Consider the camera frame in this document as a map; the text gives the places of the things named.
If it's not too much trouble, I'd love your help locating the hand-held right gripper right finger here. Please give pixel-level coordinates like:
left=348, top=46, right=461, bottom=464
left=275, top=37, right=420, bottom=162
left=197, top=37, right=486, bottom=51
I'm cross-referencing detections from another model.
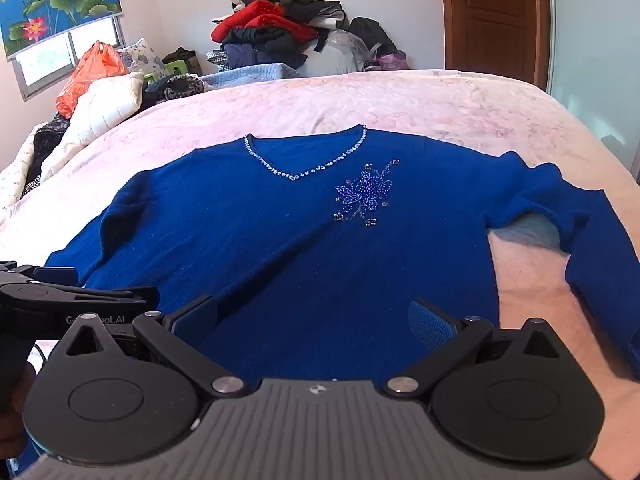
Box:
left=382, top=298, right=568, bottom=402

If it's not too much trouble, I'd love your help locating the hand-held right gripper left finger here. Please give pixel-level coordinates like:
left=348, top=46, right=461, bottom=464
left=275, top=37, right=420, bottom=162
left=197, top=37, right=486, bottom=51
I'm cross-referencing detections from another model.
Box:
left=64, top=295, right=247, bottom=402

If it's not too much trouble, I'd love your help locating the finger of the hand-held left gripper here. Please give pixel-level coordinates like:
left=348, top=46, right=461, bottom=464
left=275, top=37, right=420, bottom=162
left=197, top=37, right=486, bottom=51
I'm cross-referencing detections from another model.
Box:
left=0, top=260, right=79, bottom=288
left=0, top=282, right=160, bottom=311

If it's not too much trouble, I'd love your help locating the blue beaded sweater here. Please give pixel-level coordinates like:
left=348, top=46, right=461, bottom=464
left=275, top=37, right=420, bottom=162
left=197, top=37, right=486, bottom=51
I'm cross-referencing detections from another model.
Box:
left=44, top=125, right=640, bottom=392

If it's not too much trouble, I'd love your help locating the pile of clothes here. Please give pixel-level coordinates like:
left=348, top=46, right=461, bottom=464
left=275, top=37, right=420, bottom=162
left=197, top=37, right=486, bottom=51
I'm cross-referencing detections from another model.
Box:
left=210, top=0, right=351, bottom=73

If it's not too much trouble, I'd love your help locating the person's left hand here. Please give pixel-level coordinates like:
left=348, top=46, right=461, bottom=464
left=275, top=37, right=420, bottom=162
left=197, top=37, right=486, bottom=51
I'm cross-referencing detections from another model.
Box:
left=0, top=364, right=39, bottom=461

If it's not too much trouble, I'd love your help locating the black and white patterned cloth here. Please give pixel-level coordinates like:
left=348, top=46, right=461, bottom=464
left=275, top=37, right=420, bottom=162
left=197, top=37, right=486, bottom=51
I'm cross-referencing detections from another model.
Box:
left=0, top=110, right=71, bottom=211

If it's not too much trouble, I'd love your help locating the white quilted pillow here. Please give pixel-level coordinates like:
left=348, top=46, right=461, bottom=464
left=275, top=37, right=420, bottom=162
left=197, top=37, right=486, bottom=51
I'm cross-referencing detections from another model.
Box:
left=40, top=72, right=146, bottom=181

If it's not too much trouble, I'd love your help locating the orange plastic bag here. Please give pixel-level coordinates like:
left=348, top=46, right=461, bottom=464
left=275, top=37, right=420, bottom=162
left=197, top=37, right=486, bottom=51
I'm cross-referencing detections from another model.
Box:
left=55, top=41, right=130, bottom=117

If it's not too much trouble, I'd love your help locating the window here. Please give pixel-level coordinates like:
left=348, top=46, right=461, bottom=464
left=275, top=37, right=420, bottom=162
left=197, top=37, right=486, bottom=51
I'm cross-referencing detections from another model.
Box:
left=10, top=14, right=126, bottom=102

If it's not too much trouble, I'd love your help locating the leopard print cloth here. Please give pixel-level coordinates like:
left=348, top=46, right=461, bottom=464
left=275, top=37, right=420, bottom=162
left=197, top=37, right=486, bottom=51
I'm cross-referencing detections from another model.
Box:
left=142, top=74, right=206, bottom=111

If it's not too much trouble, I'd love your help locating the pink blanket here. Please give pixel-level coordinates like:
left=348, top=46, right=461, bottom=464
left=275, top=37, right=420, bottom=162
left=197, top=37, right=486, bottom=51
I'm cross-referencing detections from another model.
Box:
left=0, top=69, right=640, bottom=441

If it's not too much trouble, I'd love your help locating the green stool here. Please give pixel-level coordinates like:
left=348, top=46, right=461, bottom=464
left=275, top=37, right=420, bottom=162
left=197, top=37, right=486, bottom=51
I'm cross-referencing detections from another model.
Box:
left=145, top=60, right=188, bottom=83

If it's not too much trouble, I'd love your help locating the white floral pillow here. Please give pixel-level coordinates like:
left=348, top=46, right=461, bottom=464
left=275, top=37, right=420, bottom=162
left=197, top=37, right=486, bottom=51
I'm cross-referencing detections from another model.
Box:
left=117, top=37, right=168, bottom=78

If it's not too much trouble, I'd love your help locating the black bag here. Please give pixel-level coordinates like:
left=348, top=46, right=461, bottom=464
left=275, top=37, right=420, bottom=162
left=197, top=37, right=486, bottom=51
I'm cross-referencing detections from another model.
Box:
left=162, top=47, right=201, bottom=77

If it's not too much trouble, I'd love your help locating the light blue knit blanket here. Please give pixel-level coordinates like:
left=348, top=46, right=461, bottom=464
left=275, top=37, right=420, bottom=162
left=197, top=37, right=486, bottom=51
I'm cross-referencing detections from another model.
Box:
left=200, top=62, right=303, bottom=92

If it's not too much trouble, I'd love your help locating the purple cloth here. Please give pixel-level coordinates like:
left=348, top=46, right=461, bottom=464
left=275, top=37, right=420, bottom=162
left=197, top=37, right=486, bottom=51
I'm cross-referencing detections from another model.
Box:
left=377, top=50, right=411, bottom=71

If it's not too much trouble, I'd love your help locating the clear plastic bag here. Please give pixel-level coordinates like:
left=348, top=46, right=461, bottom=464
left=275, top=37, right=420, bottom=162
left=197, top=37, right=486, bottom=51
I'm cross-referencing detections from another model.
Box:
left=300, top=30, right=371, bottom=78

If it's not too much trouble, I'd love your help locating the black backpack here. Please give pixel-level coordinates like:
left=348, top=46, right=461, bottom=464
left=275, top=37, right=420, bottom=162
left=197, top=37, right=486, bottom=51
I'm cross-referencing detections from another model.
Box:
left=348, top=16, right=398, bottom=58

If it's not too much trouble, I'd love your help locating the brown wooden door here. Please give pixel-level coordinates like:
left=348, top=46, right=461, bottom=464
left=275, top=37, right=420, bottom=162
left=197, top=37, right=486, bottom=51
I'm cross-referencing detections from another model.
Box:
left=439, top=0, right=551, bottom=91

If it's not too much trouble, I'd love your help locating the frosted glass sliding door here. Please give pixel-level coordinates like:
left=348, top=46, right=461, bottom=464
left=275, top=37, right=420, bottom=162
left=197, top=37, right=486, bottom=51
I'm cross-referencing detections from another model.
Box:
left=547, top=0, right=640, bottom=181

